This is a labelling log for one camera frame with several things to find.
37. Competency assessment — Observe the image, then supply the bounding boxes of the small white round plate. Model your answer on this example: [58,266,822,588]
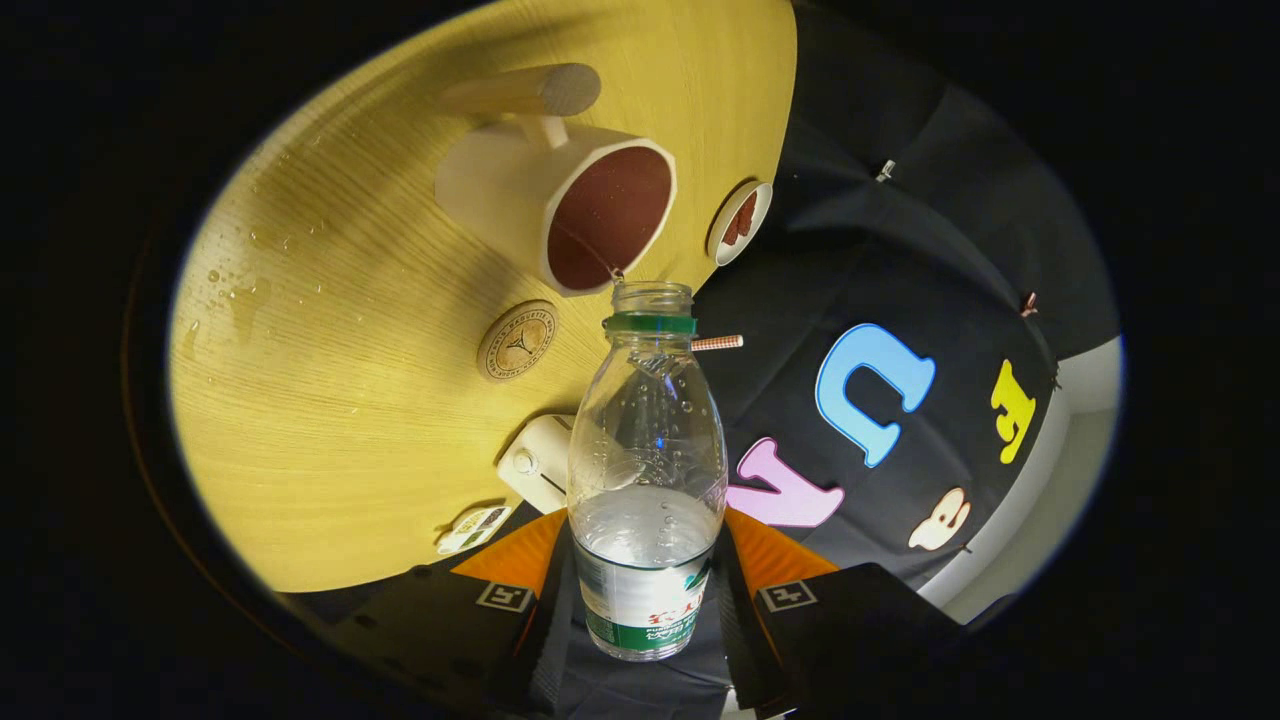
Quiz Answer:
[706,180,774,267]

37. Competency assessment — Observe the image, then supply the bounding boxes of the white divided spice dish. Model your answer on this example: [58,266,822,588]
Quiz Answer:
[436,505,512,556]

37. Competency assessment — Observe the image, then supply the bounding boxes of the beige cup with wooden handle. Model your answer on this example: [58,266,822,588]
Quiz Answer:
[435,63,678,297]

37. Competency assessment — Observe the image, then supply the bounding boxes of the wooden table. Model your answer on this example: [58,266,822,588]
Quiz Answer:
[168,0,799,593]

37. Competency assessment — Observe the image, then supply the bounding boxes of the clear plastic juice bottle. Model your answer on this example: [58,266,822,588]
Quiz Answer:
[566,281,729,662]

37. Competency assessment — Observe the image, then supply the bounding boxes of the cream white toaster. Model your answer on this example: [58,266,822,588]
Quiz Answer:
[497,414,576,515]

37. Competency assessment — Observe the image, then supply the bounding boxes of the black backdrop cloth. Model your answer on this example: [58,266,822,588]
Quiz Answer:
[560,0,1121,701]

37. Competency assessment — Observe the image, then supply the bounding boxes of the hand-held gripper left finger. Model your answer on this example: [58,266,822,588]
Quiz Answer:
[295,508,578,716]

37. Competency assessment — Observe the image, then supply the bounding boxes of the round cork coaster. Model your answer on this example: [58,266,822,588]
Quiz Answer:
[476,300,558,382]

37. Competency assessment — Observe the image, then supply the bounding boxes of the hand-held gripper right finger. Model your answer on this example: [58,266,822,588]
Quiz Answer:
[714,505,968,720]

